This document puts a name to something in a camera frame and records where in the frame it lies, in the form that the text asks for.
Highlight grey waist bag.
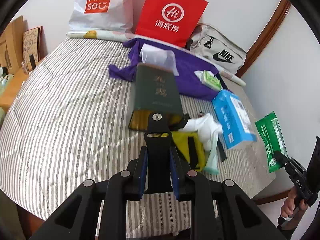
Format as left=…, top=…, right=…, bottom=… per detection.
left=189, top=23, right=248, bottom=74

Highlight brown wooden door frame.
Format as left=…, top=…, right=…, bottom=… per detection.
left=235, top=0, right=292, bottom=79

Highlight small light green tissue packet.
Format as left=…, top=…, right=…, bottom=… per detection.
left=194, top=69, right=223, bottom=92

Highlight brown patterned book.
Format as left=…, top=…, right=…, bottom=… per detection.
left=22, top=26, right=48, bottom=65

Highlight white plastic shopping bag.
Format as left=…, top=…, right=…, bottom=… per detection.
left=68, top=0, right=148, bottom=34

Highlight wooden nightstand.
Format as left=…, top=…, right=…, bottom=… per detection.
left=0, top=59, right=44, bottom=110

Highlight person's right hand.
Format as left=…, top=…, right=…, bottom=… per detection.
left=280, top=190, right=309, bottom=218

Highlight purple fabric tray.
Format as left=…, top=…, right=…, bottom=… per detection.
left=108, top=37, right=227, bottom=102

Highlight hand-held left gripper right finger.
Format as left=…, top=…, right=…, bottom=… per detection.
left=169, top=145, right=275, bottom=240

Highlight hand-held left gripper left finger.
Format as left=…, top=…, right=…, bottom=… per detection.
left=29, top=145, right=150, bottom=240

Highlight dark green wipe packet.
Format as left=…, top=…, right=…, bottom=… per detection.
left=254, top=111, right=288, bottom=173

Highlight person's right forearm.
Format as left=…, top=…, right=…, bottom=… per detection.
left=276, top=214, right=308, bottom=240

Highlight mint green cloth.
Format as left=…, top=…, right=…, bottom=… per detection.
left=202, top=137, right=222, bottom=175

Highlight wooden headboard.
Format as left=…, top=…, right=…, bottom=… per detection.
left=0, top=15, right=24, bottom=73

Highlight dark green tea tin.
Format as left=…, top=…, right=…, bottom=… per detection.
left=128, top=62, right=185, bottom=132

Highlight translucent drawstring pouch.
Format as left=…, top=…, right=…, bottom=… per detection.
left=152, top=50, right=180, bottom=77

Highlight yellow bag with black straps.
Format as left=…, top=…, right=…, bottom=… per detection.
left=171, top=129, right=206, bottom=172

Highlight rolled printed paper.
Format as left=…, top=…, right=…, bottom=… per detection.
left=66, top=29, right=247, bottom=87

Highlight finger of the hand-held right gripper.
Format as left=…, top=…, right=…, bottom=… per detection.
left=274, top=151, right=292, bottom=168

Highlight black strap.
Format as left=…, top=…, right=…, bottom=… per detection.
left=145, top=112, right=173, bottom=194

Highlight white cotton gloves pair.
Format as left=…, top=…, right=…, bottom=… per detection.
left=181, top=112, right=224, bottom=150

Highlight brown wooden baseboard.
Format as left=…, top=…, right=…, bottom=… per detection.
left=254, top=187, right=290, bottom=205

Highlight blue tissue box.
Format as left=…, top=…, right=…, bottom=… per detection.
left=212, top=89, right=258, bottom=149

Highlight red paper bag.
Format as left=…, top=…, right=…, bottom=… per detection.
left=134, top=0, right=209, bottom=48

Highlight grey striped quilt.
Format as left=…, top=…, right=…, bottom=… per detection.
left=0, top=36, right=278, bottom=239

